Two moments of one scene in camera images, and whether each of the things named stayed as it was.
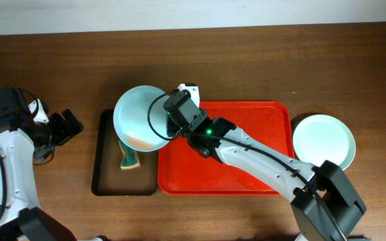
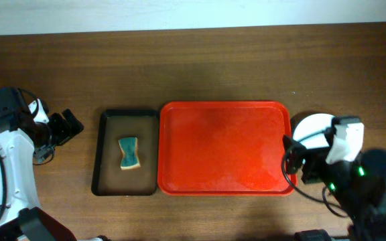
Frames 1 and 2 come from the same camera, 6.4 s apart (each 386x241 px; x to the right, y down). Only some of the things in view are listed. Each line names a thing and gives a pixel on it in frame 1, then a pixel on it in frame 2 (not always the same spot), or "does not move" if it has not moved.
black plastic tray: [108, 177] does not move
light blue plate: [140, 120] → [309, 130]
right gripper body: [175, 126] → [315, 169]
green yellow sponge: [131, 158] does not move
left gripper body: [63, 124] does not move
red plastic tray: [181, 171] does not move
